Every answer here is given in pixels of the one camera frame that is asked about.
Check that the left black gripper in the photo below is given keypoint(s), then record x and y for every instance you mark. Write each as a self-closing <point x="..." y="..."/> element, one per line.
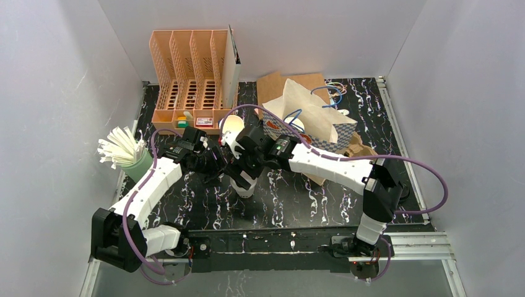
<point x="217" y="163"/>

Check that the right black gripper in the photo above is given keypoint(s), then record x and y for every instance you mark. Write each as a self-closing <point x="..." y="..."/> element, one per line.
<point x="249" y="163"/>

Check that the stack of white paper cups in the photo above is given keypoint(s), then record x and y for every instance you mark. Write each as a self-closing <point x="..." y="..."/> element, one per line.
<point x="232" y="123"/>

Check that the blue checkered paper bag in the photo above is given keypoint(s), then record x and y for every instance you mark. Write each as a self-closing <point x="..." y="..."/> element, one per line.
<point x="322" y="135"/>

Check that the brown pulp cup carrier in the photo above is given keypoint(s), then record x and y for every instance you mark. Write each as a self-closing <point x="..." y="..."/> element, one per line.
<point x="357" y="148"/>

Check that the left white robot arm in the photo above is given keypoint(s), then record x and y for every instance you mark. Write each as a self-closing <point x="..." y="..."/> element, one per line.
<point x="120" y="235"/>

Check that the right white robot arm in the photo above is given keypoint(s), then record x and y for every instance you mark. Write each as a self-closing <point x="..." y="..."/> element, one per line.
<point x="368" y="177"/>

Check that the red sugar packet box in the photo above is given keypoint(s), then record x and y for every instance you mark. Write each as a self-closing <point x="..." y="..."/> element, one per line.
<point x="204" y="122"/>

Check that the green yellow packets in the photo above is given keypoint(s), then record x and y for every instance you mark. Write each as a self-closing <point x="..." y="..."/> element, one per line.
<point x="184" y="120"/>

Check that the green cup of straws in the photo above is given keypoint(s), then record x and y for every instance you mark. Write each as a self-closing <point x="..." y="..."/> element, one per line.
<point x="121" y="150"/>

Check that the brown kraft paper bags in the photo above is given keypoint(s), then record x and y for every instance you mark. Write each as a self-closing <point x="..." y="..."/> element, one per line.
<point x="285" y="94"/>

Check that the orange plastic file rack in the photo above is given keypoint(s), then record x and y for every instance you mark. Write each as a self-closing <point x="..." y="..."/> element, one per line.
<point x="188" y="65"/>

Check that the grey folder in rack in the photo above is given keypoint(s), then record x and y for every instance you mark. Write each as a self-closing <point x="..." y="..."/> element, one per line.
<point x="231" y="71"/>

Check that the white clip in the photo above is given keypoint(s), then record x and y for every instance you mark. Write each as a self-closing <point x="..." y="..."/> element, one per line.
<point x="344" y="112"/>

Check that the black cup lids stack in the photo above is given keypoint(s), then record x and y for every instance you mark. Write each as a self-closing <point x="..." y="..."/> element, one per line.
<point x="405" y="193"/>

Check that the colourful bag handles bundle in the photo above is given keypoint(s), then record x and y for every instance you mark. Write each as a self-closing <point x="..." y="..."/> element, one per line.
<point x="335" y="88"/>

